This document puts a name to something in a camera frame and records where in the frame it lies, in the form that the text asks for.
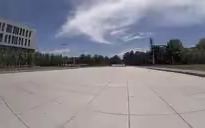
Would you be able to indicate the large white multi-storey building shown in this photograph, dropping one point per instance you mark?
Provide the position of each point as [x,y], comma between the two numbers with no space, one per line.
[10,35]

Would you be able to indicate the pale concrete slab plaza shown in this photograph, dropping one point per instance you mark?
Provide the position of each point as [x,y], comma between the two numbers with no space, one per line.
[116,96]

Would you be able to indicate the row of dark trees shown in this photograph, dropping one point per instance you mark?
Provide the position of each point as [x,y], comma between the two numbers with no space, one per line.
[90,59]

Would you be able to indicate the tall pole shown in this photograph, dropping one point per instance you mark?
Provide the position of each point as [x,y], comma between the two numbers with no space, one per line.
[152,50]

